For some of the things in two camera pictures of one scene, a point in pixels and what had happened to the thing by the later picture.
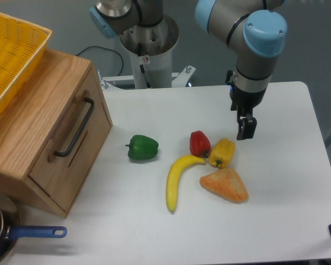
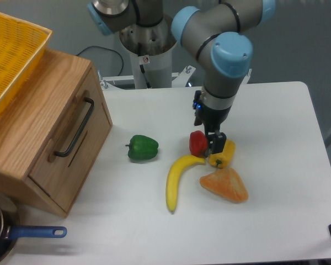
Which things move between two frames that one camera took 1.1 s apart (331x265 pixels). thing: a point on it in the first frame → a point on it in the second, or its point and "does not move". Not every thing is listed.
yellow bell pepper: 222,153 does not move
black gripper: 244,101 → 212,119
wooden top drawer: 80,134 does not move
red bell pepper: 199,144 does not move
